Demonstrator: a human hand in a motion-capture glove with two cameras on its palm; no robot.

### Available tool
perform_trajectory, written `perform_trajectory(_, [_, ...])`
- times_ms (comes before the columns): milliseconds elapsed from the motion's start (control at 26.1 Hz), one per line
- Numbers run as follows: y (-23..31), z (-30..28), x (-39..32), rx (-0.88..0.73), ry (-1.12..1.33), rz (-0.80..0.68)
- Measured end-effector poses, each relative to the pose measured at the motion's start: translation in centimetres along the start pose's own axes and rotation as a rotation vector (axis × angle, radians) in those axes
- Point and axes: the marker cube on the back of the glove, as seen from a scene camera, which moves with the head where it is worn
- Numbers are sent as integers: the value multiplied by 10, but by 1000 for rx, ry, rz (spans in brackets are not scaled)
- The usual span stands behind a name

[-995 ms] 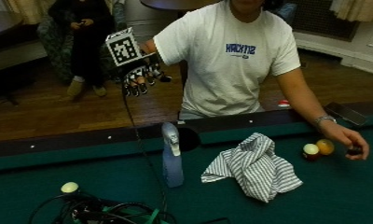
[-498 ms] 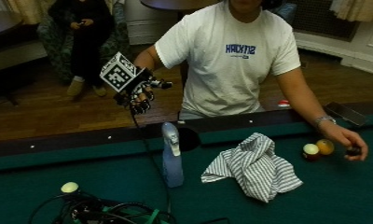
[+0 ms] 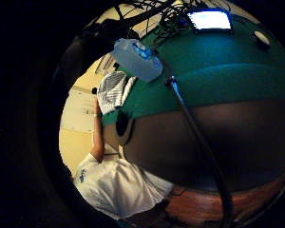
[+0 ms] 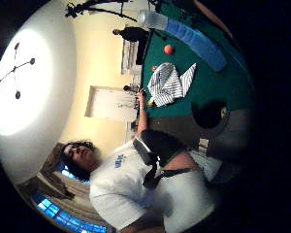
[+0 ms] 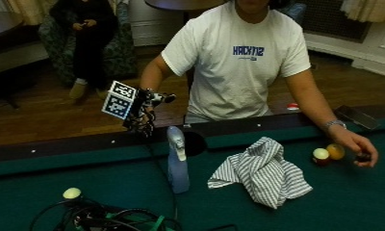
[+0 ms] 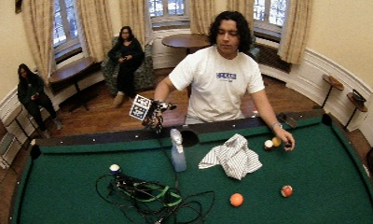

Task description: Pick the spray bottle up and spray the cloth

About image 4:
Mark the yellow billiard ball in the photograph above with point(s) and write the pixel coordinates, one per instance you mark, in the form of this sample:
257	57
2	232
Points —
150	103

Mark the small reddish billiard ball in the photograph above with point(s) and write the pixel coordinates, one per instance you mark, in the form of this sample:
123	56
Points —
154	68

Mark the striped white cloth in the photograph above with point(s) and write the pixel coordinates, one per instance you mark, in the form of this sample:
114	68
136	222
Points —
168	85

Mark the orange billiard ball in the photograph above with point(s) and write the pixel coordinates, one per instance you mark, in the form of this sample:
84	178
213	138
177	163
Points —
168	49

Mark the clear bottle with blue label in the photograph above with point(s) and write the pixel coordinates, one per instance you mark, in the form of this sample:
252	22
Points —
187	34

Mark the green pool table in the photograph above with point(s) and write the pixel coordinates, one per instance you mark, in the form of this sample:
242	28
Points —
216	87

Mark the the person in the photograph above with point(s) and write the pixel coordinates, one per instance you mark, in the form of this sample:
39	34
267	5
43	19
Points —
119	191

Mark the black stand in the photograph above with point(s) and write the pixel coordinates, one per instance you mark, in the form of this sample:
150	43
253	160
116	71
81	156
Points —
87	8

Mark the brown curtain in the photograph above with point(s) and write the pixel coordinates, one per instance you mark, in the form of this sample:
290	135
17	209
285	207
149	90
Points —
59	186

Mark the black ceiling lamp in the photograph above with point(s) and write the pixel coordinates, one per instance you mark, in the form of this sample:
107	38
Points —
15	68

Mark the window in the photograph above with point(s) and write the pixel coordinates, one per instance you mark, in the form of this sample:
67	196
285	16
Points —
59	215

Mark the white wall board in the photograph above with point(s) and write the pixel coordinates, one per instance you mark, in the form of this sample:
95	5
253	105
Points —
112	104

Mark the pale wall hanging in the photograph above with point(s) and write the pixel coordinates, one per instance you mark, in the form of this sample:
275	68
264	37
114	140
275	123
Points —
129	57

